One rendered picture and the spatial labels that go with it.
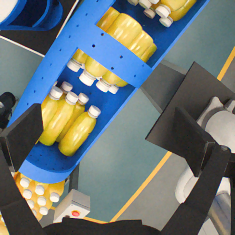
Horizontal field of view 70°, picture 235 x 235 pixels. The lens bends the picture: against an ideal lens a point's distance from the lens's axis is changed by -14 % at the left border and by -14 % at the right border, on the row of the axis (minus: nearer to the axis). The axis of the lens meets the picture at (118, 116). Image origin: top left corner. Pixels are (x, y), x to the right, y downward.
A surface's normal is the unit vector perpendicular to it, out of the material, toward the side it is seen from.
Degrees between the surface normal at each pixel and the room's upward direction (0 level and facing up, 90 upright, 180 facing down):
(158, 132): 4
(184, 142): 95
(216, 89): 4
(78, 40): 35
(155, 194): 0
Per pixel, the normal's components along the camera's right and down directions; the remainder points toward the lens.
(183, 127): -1.00, -0.03
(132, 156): 0.11, 0.40
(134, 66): 0.44, 0.63
